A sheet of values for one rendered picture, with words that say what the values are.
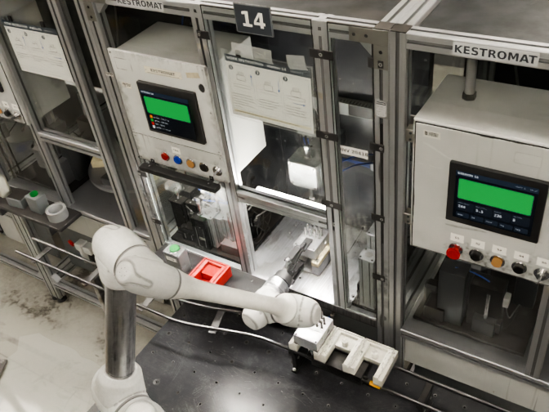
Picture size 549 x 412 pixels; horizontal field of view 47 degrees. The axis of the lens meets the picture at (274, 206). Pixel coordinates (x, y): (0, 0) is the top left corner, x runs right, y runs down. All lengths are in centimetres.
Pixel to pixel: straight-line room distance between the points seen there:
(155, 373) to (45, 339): 139
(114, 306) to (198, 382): 62
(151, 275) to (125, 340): 39
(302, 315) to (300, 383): 42
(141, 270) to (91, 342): 197
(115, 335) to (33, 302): 204
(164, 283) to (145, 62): 76
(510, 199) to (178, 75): 109
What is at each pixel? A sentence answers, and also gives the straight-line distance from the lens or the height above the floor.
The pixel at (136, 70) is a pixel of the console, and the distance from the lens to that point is 225.
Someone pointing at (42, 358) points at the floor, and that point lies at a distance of 383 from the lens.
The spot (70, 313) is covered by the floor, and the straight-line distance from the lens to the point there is 399.
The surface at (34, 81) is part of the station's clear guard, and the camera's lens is 280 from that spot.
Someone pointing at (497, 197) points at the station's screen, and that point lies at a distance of 175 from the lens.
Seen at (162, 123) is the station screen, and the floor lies 159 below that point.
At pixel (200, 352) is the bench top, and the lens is 264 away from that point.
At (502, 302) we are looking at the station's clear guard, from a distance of 208.
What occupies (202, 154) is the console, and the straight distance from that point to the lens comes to 225.
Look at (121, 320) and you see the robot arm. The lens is 212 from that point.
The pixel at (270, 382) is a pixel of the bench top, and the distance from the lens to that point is 251.
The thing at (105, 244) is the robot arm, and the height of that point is 148.
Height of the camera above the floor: 272
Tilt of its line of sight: 39 degrees down
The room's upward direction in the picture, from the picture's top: 8 degrees counter-clockwise
